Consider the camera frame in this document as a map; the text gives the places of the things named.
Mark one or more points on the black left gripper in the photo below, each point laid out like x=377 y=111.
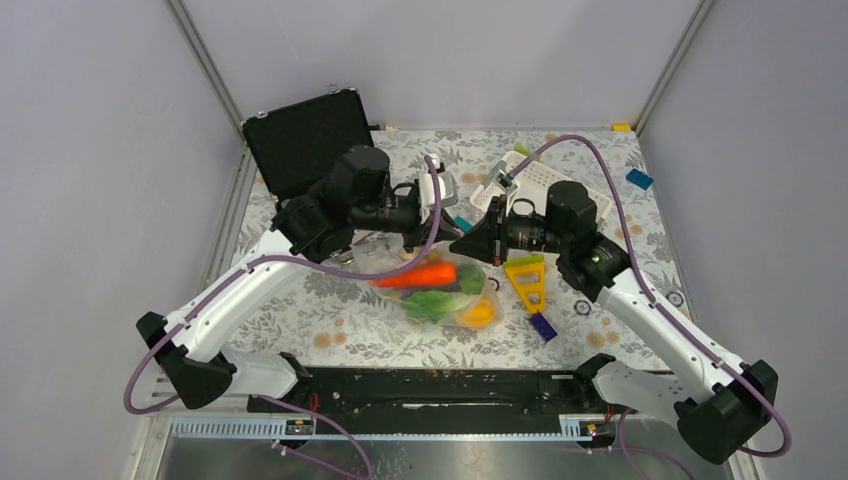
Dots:
x=417 y=230

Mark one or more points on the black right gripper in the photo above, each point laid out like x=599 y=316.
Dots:
x=486 y=239

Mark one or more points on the white plastic basket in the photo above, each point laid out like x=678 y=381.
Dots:
x=530 y=185

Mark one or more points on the green cucumber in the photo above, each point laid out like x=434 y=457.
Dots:
x=471 y=278

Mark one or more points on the yellow bell pepper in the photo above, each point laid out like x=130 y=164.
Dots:
x=480 y=315

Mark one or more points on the orange carrot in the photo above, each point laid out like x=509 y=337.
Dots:
x=423 y=275

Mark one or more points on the clear zip top bag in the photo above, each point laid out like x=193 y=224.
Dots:
x=381 y=254

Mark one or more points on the green lettuce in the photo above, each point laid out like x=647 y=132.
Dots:
x=435 y=306

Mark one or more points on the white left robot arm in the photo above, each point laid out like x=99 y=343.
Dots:
x=188 y=344

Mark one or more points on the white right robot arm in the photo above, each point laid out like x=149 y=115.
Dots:
x=715 y=399

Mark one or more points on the yellow triangular plastic tool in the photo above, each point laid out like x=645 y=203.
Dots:
x=527 y=275

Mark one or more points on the blue toy brick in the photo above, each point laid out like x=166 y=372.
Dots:
x=640 y=179

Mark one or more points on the black poker chip case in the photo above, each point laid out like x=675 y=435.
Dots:
x=296 y=145

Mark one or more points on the green plastic piece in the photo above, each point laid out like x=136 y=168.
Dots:
x=523 y=150

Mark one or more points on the floral table mat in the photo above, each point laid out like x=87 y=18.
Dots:
x=329 y=321

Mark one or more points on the purple toy brick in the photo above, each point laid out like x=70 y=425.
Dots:
x=542 y=327

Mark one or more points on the teal toy block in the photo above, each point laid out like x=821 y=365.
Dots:
x=463 y=224

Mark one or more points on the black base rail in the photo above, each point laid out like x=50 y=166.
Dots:
x=421 y=404

